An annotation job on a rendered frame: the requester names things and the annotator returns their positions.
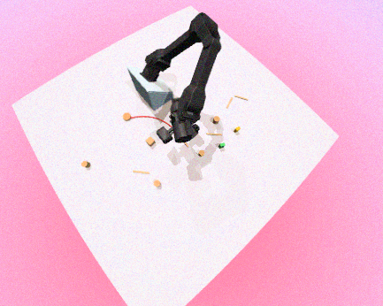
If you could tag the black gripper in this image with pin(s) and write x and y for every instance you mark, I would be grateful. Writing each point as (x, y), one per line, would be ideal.
(166, 135)

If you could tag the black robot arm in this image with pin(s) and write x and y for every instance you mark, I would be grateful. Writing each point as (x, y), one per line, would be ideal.
(202, 29)

